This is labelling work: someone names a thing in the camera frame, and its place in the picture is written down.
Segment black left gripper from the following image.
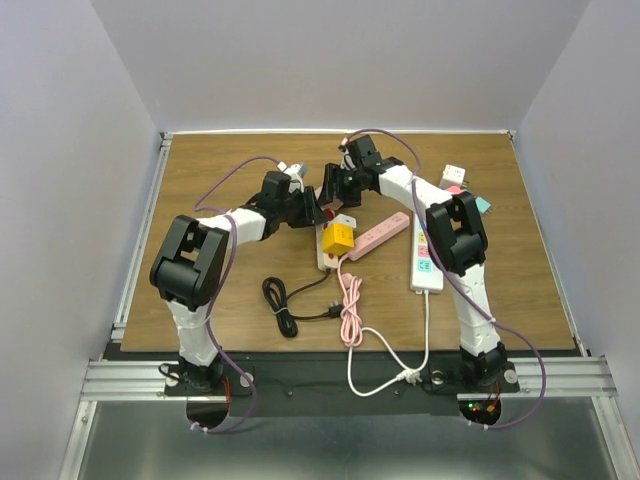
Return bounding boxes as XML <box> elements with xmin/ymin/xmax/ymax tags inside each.
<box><xmin>277</xmin><ymin>186</ymin><xmax>328</xmax><ymax>229</ymax></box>

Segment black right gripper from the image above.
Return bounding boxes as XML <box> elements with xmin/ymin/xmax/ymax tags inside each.
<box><xmin>317</xmin><ymin>162</ymin><xmax>363</xmax><ymax>209</ymax></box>

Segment white USB charger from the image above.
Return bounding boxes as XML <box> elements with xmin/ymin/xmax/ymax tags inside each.
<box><xmin>333</xmin><ymin>214</ymin><xmax>357</xmax><ymax>229</ymax></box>

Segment yellow cube socket adapter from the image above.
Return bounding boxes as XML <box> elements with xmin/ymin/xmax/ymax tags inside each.
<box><xmin>321</xmin><ymin>223</ymin><xmax>354</xmax><ymax>256</ymax></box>

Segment white cube adapter cartoon print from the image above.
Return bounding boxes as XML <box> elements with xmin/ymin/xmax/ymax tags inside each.
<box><xmin>439</xmin><ymin>164</ymin><xmax>466</xmax><ymax>190</ymax></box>

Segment white power strip pastel sockets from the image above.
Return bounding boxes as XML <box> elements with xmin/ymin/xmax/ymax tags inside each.
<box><xmin>410</xmin><ymin>215</ymin><xmax>444</xmax><ymax>294</ymax></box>

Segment teal plug adapter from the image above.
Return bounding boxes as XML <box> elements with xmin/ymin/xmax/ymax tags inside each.
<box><xmin>475</xmin><ymin>196</ymin><xmax>492</xmax><ymax>215</ymax></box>

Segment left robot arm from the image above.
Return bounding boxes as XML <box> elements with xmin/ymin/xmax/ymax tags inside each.
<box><xmin>150</xmin><ymin>164</ymin><xmax>326</xmax><ymax>394</ymax></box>

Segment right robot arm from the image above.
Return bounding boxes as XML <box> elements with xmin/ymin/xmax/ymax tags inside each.
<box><xmin>320</xmin><ymin>129</ymin><xmax>508</xmax><ymax>390</ymax></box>

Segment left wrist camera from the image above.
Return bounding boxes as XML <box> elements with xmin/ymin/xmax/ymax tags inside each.
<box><xmin>277</xmin><ymin>162</ymin><xmax>308</xmax><ymax>182</ymax></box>

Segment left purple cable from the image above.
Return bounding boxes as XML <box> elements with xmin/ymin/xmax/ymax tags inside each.
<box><xmin>187</xmin><ymin>155</ymin><xmax>291</xmax><ymax>436</ymax></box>

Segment purple cable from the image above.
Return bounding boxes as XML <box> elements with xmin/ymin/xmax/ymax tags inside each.
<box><xmin>187</xmin><ymin>155</ymin><xmax>291</xmax><ymax>436</ymax></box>
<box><xmin>339</xmin><ymin>128</ymin><xmax>547</xmax><ymax>431</ymax></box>

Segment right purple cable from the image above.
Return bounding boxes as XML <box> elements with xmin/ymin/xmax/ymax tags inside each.
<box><xmin>339</xmin><ymin>128</ymin><xmax>547</xmax><ymax>431</ymax></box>

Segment black power cable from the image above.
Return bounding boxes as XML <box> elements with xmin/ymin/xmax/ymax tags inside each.
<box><xmin>262</xmin><ymin>269</ymin><xmax>344</xmax><ymax>340</ymax></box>

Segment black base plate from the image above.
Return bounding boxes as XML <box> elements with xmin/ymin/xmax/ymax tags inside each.
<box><xmin>101</xmin><ymin>351</ymin><xmax>520</xmax><ymax>424</ymax></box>

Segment white power cable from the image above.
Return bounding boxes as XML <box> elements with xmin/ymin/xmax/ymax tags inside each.
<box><xmin>345</xmin><ymin>292</ymin><xmax>432</xmax><ymax>398</ymax></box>

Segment aluminium left rail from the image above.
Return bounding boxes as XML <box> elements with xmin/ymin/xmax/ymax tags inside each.
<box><xmin>110</xmin><ymin>132</ymin><xmax>174</xmax><ymax>343</ymax></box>

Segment aluminium rail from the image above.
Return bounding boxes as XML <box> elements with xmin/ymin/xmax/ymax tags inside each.
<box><xmin>80</xmin><ymin>357</ymin><xmax>618</xmax><ymax>402</ymax></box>
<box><xmin>110</xmin><ymin>132</ymin><xmax>174</xmax><ymax>343</ymax></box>

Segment aluminium front rail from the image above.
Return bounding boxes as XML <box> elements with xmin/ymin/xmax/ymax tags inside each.
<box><xmin>80</xmin><ymin>357</ymin><xmax>618</xmax><ymax>402</ymax></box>

